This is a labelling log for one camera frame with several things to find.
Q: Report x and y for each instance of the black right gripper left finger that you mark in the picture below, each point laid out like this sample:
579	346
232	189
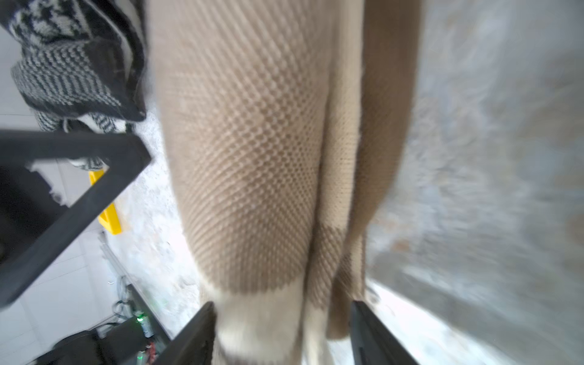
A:
195	343

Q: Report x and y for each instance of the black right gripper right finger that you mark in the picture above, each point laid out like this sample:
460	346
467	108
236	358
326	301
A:
372	343

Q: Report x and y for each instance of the yellow plastic triangle stand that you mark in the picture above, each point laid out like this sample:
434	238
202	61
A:
108	219

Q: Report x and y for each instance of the brown beige plaid scarf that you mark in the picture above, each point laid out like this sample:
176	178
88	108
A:
284	125

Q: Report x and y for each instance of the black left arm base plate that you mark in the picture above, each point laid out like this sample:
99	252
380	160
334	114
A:
136	337

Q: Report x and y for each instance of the black white houndstooth scarf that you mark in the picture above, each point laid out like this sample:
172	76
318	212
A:
82	63

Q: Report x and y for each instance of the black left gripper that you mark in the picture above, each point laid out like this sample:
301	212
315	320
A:
35	228

